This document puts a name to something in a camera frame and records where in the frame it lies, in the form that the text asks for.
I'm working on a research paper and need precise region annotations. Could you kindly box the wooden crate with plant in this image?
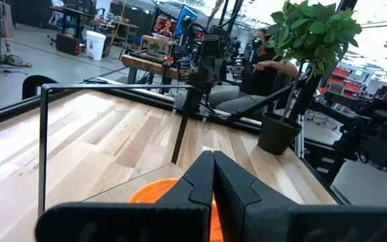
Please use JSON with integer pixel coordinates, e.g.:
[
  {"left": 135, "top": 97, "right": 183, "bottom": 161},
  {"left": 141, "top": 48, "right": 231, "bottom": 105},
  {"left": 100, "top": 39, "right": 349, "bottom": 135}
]
[{"left": 139, "top": 34, "right": 177, "bottom": 57}]

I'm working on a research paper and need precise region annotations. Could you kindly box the white trash bin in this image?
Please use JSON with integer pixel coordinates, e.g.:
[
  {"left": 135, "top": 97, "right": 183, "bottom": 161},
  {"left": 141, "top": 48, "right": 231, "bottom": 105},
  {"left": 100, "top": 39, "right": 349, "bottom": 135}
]
[{"left": 85, "top": 30, "right": 108, "bottom": 61}]

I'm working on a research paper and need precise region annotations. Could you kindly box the wooden top workbench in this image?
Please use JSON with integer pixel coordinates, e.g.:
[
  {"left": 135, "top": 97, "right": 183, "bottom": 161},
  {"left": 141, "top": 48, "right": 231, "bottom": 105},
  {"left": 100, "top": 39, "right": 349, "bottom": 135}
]
[{"left": 120, "top": 53, "right": 181, "bottom": 85}]

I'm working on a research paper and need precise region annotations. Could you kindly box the black rig post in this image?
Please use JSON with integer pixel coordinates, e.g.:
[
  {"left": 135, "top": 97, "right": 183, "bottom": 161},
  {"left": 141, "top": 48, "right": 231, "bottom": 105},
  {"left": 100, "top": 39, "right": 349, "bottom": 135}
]
[{"left": 289, "top": 0, "right": 359, "bottom": 159}]

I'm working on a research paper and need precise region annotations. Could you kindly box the person seated behind robot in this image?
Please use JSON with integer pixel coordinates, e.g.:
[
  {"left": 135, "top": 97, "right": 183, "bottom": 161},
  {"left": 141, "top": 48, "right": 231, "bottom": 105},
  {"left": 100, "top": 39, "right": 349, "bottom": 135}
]
[{"left": 208, "top": 28, "right": 299, "bottom": 117}]

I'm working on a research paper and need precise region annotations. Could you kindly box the black box with red side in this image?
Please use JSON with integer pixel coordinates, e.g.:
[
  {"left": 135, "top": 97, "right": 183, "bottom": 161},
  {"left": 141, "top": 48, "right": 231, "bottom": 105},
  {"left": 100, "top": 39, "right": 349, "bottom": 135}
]
[{"left": 55, "top": 32, "right": 81, "bottom": 56}]

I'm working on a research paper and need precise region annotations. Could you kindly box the red storage bins rack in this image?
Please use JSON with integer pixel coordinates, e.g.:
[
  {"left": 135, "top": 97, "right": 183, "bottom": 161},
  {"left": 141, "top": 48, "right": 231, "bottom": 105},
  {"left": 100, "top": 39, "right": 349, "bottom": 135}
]
[{"left": 326, "top": 66, "right": 362, "bottom": 99}]

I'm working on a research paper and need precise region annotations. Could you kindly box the black curved chair back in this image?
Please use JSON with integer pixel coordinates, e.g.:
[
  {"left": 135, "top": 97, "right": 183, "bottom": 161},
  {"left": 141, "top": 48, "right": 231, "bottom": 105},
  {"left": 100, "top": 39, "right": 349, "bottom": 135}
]
[{"left": 21, "top": 75, "right": 59, "bottom": 100}]

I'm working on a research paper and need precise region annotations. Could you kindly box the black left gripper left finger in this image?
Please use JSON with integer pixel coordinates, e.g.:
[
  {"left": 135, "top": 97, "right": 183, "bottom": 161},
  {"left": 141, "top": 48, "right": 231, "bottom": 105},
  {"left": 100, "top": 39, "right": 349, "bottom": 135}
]
[{"left": 35, "top": 150, "right": 214, "bottom": 242}]

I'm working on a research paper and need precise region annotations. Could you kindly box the black neighbouring robot equipment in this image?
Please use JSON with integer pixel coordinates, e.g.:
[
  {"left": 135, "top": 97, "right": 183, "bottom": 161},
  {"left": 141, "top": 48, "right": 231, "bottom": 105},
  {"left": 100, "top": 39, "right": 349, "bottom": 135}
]
[{"left": 309, "top": 60, "right": 387, "bottom": 171}]

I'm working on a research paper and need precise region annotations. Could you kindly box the orange plate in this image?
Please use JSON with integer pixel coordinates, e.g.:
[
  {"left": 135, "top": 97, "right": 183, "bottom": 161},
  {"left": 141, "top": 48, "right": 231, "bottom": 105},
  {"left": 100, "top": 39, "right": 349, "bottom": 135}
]
[{"left": 128, "top": 177, "right": 224, "bottom": 242}]

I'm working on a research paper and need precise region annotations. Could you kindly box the blue monitor screen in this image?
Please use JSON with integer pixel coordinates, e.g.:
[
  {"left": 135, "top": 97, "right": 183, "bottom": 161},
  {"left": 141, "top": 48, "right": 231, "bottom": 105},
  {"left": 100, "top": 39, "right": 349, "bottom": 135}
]
[{"left": 174, "top": 5, "right": 199, "bottom": 36}]

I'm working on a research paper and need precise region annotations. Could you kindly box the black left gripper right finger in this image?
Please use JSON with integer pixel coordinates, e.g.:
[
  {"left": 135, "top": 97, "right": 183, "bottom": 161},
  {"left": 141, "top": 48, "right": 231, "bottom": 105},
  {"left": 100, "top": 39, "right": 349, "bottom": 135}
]
[{"left": 213, "top": 151, "right": 387, "bottom": 242}]

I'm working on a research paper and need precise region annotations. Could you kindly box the green potted plant black pot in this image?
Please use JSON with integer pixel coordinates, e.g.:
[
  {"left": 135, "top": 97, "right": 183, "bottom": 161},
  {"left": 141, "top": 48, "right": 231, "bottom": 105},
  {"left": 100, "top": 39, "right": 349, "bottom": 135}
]
[{"left": 257, "top": 0, "right": 363, "bottom": 156}]

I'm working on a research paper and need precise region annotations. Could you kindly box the black desk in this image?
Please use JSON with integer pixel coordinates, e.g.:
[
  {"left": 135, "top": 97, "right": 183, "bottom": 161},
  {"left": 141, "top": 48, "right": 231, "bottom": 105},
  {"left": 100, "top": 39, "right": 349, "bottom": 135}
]
[{"left": 50, "top": 5, "right": 95, "bottom": 38}]

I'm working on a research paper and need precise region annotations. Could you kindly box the black diagonal rig brace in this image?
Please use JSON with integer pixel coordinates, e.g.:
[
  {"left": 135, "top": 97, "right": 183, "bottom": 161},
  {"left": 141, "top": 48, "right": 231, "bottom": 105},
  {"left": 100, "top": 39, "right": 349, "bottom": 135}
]
[{"left": 226, "top": 83, "right": 298, "bottom": 124}]

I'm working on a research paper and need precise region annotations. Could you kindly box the coiled floor cable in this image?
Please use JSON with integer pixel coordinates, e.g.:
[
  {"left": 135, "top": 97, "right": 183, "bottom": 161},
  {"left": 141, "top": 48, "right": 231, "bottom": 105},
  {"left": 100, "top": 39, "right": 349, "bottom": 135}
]
[{"left": 1, "top": 53, "right": 32, "bottom": 69}]

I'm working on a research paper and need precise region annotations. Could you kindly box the black table frame rail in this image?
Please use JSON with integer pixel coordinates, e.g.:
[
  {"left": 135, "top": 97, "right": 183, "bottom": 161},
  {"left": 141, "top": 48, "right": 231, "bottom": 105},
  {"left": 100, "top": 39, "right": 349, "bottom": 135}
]
[{"left": 0, "top": 77, "right": 351, "bottom": 206}]

